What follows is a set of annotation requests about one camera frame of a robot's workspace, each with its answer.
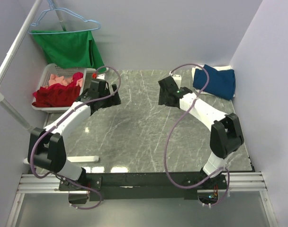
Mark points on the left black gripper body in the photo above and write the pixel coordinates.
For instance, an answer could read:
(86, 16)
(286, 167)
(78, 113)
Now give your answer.
(112, 101)

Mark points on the magenta garment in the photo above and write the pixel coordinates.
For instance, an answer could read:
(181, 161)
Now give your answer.
(77, 78)

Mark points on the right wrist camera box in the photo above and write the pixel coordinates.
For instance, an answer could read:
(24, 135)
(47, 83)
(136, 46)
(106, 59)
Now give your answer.
(177, 78)

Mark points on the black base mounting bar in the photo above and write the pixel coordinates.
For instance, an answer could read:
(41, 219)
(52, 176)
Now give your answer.
(115, 186)

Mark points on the blue mickey t shirt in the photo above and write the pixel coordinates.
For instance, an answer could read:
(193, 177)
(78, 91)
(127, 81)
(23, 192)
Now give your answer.
(216, 82)

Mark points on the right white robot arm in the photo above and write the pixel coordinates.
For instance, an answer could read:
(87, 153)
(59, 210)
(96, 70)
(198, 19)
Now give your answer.
(226, 134)

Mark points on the aluminium rail frame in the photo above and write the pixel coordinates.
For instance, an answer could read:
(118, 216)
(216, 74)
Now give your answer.
(239, 182)

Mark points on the green hanging cloth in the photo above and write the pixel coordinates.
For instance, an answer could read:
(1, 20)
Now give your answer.
(69, 50)

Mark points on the pink garment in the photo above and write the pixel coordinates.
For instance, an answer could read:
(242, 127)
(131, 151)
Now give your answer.
(65, 81)

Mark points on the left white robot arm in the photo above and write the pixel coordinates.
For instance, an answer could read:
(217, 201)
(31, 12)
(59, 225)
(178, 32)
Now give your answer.
(47, 145)

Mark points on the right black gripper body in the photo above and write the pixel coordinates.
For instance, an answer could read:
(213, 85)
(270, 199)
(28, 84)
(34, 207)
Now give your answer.
(163, 100)

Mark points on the dark red garment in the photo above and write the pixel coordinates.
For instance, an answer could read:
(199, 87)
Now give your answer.
(56, 96)

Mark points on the white rack foot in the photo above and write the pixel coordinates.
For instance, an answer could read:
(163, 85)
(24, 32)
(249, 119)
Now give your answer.
(76, 159)

